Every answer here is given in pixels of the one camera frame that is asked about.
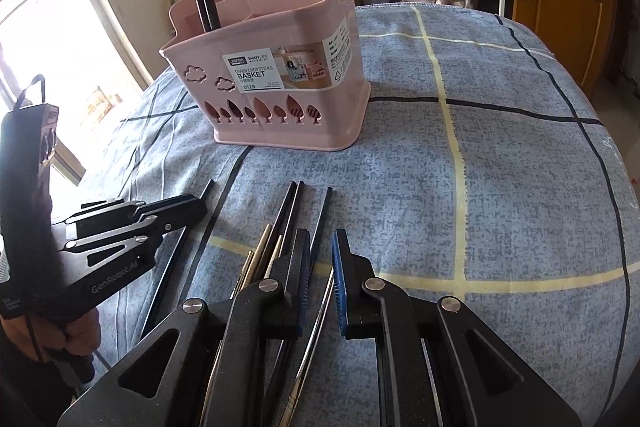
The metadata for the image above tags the person's left hand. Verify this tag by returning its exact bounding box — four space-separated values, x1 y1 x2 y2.
46 306 102 361

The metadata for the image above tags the pink plastic chopstick basket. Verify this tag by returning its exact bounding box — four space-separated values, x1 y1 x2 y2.
159 0 372 152

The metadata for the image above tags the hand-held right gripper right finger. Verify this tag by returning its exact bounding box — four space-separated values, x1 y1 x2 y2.
332 228 583 427

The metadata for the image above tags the large window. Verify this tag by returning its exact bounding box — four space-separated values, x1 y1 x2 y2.
0 0 157 190

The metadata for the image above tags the wooden door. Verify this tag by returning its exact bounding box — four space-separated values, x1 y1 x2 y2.
509 0 619 100

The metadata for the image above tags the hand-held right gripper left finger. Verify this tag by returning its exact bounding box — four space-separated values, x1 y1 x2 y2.
57 228 313 427

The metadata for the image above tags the metal chopstick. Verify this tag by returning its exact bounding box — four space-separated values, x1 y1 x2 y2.
277 268 336 427

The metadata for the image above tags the wooden chopstick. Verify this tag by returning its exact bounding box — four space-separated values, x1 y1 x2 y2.
232 249 255 298
255 233 286 284
240 222 275 290

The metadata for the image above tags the blue plaid blanket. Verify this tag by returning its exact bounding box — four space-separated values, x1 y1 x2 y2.
75 2 640 427

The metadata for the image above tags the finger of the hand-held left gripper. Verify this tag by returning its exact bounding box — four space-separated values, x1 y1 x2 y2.
57 222 173 268
65 194 208 238

